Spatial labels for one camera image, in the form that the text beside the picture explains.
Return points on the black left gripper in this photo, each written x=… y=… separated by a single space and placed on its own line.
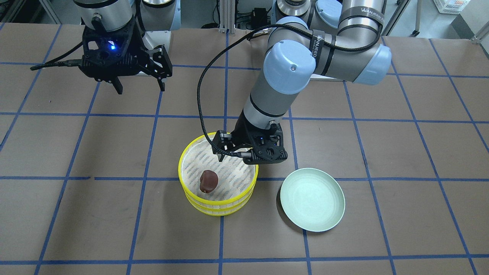
x=243 y=131

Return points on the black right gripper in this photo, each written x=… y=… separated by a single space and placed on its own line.
x=157 y=60

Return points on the brown chocolate bun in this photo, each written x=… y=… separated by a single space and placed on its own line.
x=208 y=181

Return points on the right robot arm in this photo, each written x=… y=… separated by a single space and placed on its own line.
x=152 y=15

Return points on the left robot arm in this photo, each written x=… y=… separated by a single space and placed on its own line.
x=294 y=54

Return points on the light green plate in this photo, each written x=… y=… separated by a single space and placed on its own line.
x=312 y=200

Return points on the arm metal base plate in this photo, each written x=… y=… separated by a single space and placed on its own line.
x=156 y=36
x=317 y=77

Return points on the aluminium frame post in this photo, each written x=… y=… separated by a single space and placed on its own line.
x=227 y=16

